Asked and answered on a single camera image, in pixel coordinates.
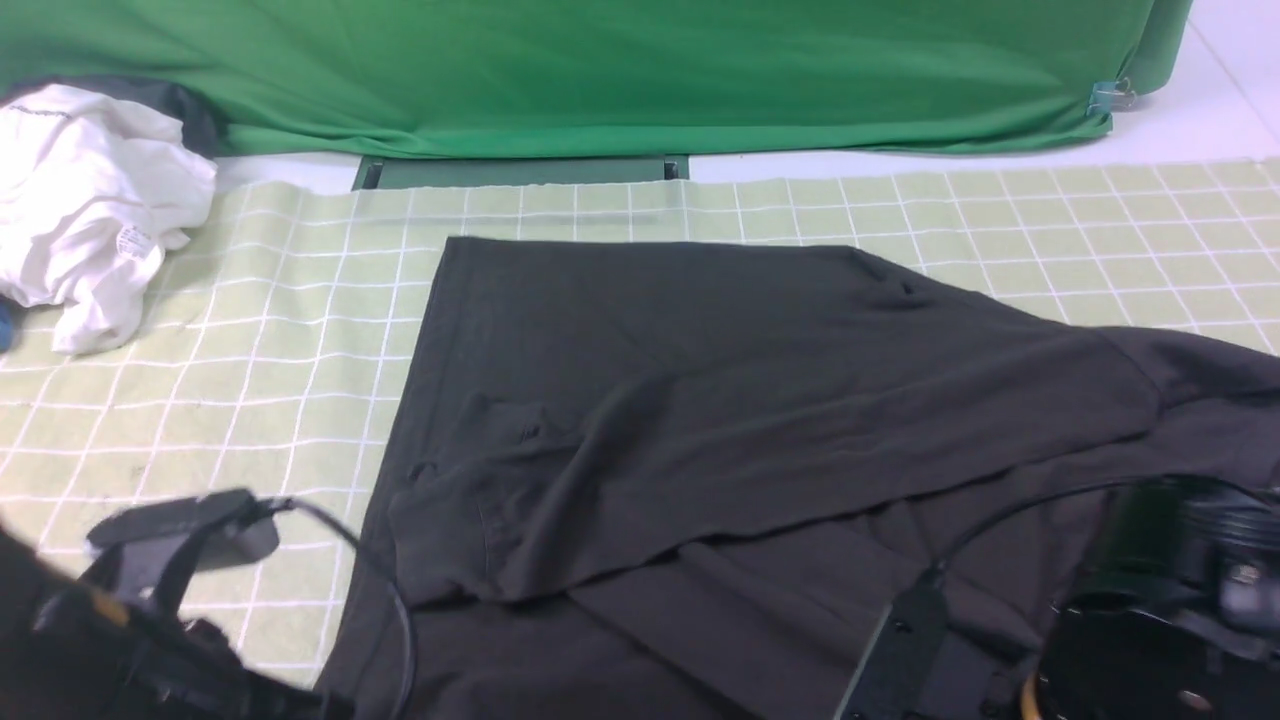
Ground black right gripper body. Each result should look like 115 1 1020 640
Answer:
835 565 1037 719

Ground dark gray long-sleeved shirt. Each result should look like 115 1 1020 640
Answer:
364 237 1279 719

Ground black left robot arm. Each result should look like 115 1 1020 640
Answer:
1 534 355 719

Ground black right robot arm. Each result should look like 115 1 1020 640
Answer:
835 475 1277 719

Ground dark cloth behind white shirt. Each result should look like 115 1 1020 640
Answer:
3 74 225 160

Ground crumpled white shirt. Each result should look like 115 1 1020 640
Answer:
1 85 218 356

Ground teal binder clip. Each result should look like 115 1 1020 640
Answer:
1085 77 1139 117

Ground light green grid mat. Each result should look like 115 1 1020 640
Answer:
1 158 1277 717

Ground dark green metal base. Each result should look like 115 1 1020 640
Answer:
352 155 689 191

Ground green backdrop cloth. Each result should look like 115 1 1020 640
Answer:
1 1 1190 159

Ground blue object at edge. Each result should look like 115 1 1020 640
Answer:
0 299 17 354

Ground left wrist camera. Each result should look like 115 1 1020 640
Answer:
79 489 280 615

